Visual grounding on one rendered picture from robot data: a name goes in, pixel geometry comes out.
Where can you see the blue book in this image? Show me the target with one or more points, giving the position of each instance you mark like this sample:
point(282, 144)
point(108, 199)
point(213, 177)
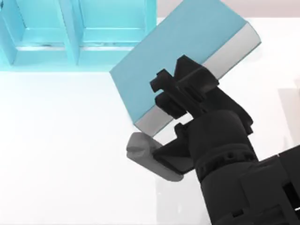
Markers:
point(178, 39)

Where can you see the light blue rack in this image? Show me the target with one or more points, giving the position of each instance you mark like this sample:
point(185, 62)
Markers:
point(47, 35)

